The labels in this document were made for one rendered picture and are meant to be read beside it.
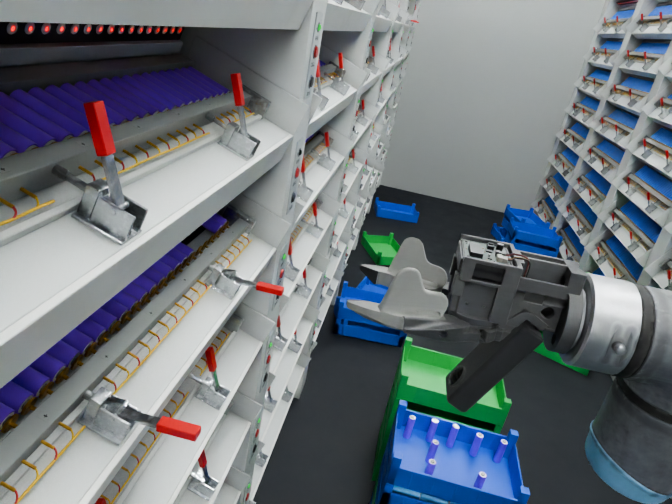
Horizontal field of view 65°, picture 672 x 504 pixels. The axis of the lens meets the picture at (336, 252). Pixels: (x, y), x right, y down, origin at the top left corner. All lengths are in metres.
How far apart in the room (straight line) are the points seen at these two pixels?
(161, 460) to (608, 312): 0.54
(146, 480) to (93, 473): 0.23
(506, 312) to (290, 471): 1.27
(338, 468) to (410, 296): 1.29
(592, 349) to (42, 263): 0.44
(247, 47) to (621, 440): 0.67
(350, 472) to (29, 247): 1.47
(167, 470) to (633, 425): 0.52
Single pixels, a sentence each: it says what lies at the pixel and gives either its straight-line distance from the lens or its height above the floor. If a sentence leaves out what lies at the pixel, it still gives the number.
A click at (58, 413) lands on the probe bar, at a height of 0.93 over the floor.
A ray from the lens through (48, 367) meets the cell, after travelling 0.52.
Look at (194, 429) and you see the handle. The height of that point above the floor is 0.92.
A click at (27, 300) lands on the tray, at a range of 0.33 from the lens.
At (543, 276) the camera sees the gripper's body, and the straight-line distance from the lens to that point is 0.53.
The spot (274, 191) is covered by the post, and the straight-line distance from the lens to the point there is 0.84.
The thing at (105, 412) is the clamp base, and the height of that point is 0.92.
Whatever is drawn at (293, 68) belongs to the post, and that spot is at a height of 1.17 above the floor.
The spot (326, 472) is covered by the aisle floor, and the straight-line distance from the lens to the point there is 1.72.
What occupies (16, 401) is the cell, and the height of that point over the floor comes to 0.93.
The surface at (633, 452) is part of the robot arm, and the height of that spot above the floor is 0.92.
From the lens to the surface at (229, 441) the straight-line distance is 1.03.
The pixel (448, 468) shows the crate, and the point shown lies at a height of 0.32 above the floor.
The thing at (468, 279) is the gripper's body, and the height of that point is 1.05.
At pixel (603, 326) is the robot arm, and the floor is 1.04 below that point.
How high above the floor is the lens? 1.25
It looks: 24 degrees down
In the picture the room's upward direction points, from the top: 11 degrees clockwise
